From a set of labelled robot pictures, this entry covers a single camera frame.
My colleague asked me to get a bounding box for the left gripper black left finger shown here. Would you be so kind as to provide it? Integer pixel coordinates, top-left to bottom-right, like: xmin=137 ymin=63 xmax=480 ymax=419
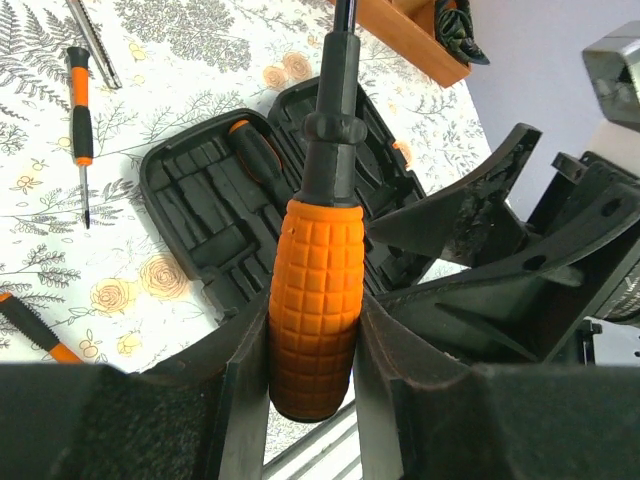
xmin=217 ymin=294 xmax=269 ymax=479

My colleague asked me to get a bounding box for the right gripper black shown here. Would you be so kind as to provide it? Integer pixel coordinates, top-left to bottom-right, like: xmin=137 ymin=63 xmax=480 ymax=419
xmin=367 ymin=123 xmax=639 ymax=362

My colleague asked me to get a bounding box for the black plastic tool case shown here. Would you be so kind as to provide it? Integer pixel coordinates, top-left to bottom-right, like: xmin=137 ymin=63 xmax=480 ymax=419
xmin=140 ymin=77 xmax=435 ymax=326

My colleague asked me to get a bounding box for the black orange screwdriver large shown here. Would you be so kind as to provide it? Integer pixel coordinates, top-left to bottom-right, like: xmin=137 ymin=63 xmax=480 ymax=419
xmin=228 ymin=120 xmax=293 ymax=210

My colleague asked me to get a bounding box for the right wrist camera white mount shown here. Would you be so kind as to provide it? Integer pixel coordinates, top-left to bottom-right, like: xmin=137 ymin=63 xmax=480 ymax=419
xmin=579 ymin=19 xmax=640 ymax=166

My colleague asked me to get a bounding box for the small black orange screwdriver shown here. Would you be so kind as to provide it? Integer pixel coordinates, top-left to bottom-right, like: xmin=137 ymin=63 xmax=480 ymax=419
xmin=1 ymin=293 xmax=82 ymax=364

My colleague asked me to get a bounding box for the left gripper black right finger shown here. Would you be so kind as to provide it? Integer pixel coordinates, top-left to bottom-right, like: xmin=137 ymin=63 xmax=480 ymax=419
xmin=354 ymin=294 xmax=468 ymax=479

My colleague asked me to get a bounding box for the thin black precision screwdriver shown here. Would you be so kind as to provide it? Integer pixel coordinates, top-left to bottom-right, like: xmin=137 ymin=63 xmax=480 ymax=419
xmin=66 ymin=46 xmax=94 ymax=229

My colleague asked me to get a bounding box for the rolled dark strap top-left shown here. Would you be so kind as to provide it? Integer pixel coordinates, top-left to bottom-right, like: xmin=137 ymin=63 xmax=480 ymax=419
xmin=432 ymin=0 xmax=491 ymax=66

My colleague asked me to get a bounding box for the orange wooden divided tray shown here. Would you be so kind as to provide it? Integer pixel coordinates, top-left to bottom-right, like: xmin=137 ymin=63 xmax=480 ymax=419
xmin=323 ymin=1 xmax=471 ymax=88

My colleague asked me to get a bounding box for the small orange tipped precision screwdriver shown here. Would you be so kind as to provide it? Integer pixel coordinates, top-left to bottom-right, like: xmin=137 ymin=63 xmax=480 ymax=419
xmin=66 ymin=0 xmax=122 ymax=90

